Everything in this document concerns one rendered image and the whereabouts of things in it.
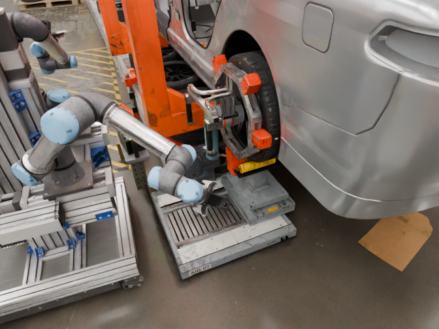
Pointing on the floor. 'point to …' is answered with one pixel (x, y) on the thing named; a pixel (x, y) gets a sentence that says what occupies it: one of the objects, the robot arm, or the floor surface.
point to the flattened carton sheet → (398, 238)
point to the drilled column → (139, 173)
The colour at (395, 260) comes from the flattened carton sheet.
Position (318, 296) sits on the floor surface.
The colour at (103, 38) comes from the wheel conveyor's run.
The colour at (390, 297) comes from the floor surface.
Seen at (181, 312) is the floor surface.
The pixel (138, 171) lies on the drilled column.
